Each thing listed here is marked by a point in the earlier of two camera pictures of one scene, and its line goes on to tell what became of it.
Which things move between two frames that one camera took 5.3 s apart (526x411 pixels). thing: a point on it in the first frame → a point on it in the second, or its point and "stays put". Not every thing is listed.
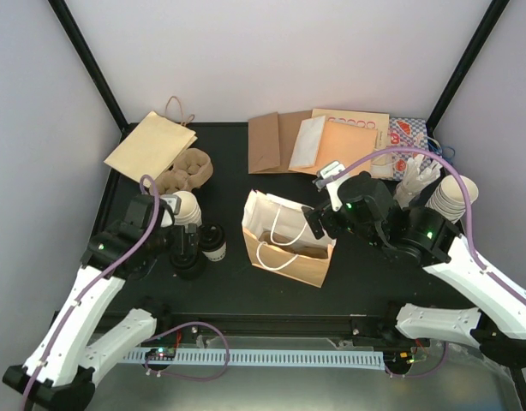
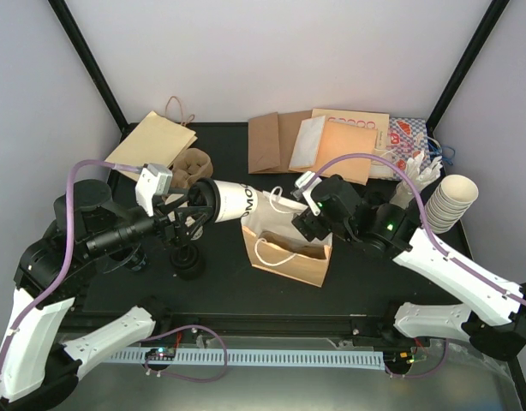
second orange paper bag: (343, 143) stays put
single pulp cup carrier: (294, 246) stays put
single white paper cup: (217, 255) → (237, 200)
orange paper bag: (279, 237) stays put
